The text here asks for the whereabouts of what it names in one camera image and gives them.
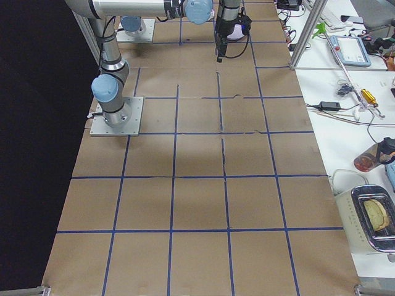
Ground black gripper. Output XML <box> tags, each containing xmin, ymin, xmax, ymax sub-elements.
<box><xmin>215</xmin><ymin>18</ymin><xmax>236</xmax><ymax>63</ymax></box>

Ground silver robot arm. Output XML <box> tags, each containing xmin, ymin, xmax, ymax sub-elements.
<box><xmin>65</xmin><ymin>1</ymin><xmax>241</xmax><ymax>83</ymax></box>
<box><xmin>119</xmin><ymin>15</ymin><xmax>146</xmax><ymax>36</ymax></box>

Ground lavender plate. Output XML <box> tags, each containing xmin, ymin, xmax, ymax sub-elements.
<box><xmin>227</xmin><ymin>24</ymin><xmax>247</xmax><ymax>42</ymax></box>

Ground green clamp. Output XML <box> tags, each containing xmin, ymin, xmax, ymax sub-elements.
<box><xmin>312</xmin><ymin>22</ymin><xmax>326</xmax><ymax>39</ymax></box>

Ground long white rod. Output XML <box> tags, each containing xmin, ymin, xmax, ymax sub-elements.
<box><xmin>323</xmin><ymin>31</ymin><xmax>368</xmax><ymax>109</ymax></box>

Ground black power adapter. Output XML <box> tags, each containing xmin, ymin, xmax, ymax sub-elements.
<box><xmin>319</xmin><ymin>101</ymin><xmax>341</xmax><ymax>112</ymax></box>

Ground blue teach pendant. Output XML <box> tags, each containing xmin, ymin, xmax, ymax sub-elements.
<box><xmin>330</xmin><ymin>35</ymin><xmax>371</xmax><ymax>67</ymax></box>

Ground yellow screwdriver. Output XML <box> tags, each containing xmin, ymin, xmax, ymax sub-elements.
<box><xmin>360</xmin><ymin>89</ymin><xmax>378</xmax><ymax>107</ymax></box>

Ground cream toaster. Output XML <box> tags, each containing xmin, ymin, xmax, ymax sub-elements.
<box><xmin>335</xmin><ymin>184</ymin><xmax>394</xmax><ymax>255</ymax></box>

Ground bread slice in toaster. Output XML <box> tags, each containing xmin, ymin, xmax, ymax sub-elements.
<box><xmin>364</xmin><ymin>199</ymin><xmax>390</xmax><ymax>231</ymax></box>

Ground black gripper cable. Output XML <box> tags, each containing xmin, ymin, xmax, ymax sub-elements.
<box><xmin>223</xmin><ymin>7</ymin><xmax>253</xmax><ymax>59</ymax></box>

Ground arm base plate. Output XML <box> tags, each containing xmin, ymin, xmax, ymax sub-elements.
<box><xmin>117</xmin><ymin>16</ymin><xmax>155</xmax><ymax>43</ymax></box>
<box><xmin>89</xmin><ymin>97</ymin><xmax>144</xmax><ymax>136</ymax></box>

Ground aluminium corner post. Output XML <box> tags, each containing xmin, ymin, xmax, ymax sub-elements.
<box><xmin>289</xmin><ymin>0</ymin><xmax>327</xmax><ymax>70</ymax></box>

